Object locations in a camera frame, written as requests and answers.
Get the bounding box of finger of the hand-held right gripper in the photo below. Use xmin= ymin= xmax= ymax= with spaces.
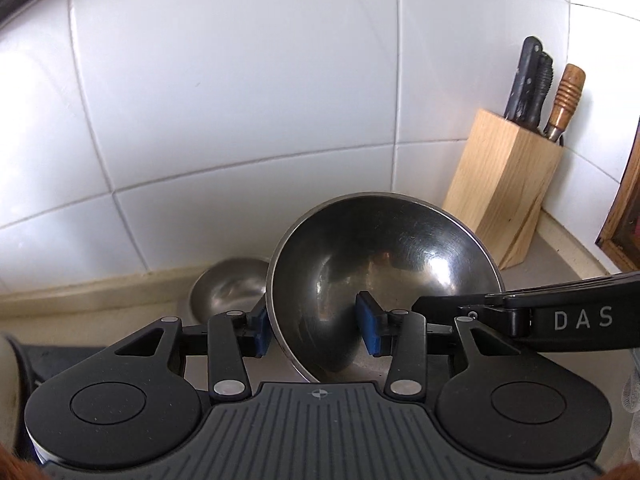
xmin=412 ymin=287 xmax=526 ymax=337

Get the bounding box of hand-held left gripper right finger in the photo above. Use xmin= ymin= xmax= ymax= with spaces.
xmin=355 ymin=291 xmax=536 ymax=400

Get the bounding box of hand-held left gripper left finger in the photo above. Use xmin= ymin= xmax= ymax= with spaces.
xmin=102 ymin=300 xmax=274 ymax=402

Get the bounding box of stainless steel bowl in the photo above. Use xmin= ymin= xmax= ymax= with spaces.
xmin=265 ymin=191 xmax=506 ymax=383
xmin=189 ymin=256 xmax=271 ymax=325

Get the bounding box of wooden knife block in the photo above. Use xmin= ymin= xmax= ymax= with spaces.
xmin=442 ymin=108 xmax=565 ymax=271

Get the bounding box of wooden-handled knife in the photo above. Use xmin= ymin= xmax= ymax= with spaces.
xmin=542 ymin=63 xmax=587 ymax=144

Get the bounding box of ribbed black-handled knife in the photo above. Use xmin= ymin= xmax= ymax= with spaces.
xmin=520 ymin=52 xmax=554 ymax=132

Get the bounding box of long black-handled knife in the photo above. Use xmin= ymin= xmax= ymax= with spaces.
xmin=502 ymin=36 xmax=543 ymax=123

